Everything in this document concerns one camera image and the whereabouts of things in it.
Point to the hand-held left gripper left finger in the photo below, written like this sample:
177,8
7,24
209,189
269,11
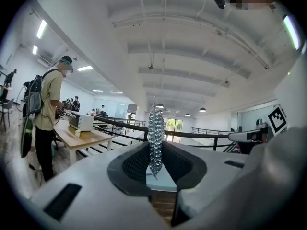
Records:
96,188

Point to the black metal railing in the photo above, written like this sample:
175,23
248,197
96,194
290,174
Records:
120,123

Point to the white ceiling tube light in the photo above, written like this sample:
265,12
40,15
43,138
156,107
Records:
42,29
35,49
291,32

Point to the white toaster oven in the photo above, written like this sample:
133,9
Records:
84,122

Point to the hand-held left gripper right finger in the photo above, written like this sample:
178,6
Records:
216,176

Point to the wooden table with white legs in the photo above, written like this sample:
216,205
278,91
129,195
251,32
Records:
81,139

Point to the glass entrance door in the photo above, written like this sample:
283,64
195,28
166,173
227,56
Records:
173,128

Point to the black and green bag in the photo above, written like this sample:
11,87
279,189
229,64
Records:
26,138

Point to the white ceiling panel light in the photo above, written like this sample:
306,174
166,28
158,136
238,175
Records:
84,68

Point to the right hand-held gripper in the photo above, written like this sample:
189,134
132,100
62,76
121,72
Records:
277,120

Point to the grey chair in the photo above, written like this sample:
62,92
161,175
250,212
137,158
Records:
7,109

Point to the grey scrubbing sponge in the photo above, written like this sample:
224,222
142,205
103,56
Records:
156,133

